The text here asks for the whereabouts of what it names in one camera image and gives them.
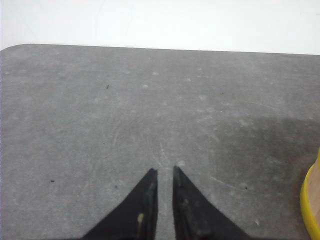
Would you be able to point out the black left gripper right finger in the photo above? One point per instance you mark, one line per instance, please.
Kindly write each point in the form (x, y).
(195, 218)

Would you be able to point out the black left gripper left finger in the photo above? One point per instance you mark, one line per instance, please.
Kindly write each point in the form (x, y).
(135, 218)

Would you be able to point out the front bamboo steamer basket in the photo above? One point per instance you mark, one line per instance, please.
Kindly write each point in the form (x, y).
(310, 200)

